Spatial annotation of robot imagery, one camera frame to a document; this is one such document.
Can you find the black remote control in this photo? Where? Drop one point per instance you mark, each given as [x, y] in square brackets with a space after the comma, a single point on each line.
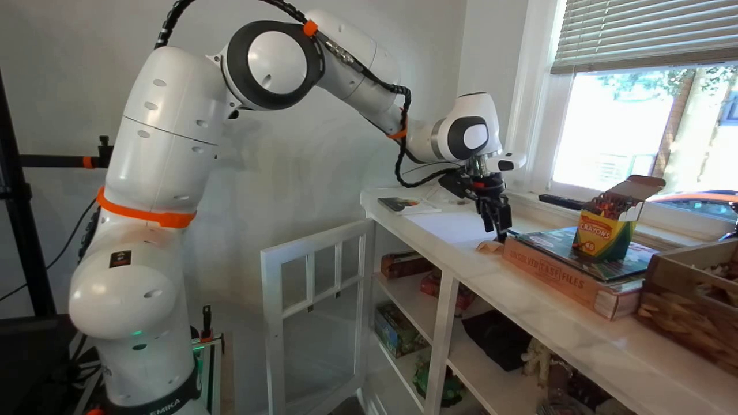
[561, 201]

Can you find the orange board game box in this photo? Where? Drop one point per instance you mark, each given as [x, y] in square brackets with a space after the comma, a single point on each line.
[567, 280]

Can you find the green shelf item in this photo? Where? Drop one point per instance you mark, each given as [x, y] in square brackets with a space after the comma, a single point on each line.
[440, 384]

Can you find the black bag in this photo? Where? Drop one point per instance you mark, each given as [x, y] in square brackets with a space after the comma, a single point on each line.
[496, 338]

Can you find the white glass-pane cabinet door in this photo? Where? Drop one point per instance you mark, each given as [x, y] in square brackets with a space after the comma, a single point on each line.
[271, 323]

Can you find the brown shelf box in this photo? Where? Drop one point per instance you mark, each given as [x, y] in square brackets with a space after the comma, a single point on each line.
[407, 265]

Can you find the white paper sheet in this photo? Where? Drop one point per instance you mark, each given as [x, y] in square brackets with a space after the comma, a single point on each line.
[446, 226]

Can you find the green shelf box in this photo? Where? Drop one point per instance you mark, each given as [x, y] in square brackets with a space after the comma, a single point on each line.
[400, 330]

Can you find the black camera stand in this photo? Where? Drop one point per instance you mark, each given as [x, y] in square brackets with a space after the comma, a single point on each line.
[24, 231]

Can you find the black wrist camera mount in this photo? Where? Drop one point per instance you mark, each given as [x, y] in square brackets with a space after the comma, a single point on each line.
[453, 183]

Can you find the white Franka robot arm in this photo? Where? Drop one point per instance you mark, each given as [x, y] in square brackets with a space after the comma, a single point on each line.
[164, 138]

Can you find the white framed window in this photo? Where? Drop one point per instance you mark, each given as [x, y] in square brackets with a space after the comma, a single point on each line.
[613, 130]

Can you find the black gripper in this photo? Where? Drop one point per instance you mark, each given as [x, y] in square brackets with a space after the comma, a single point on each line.
[484, 188]

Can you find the white counter shelf unit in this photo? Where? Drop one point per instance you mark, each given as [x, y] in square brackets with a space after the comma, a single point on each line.
[440, 330]

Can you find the white window blinds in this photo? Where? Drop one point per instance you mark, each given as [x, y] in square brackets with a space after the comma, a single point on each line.
[646, 35]

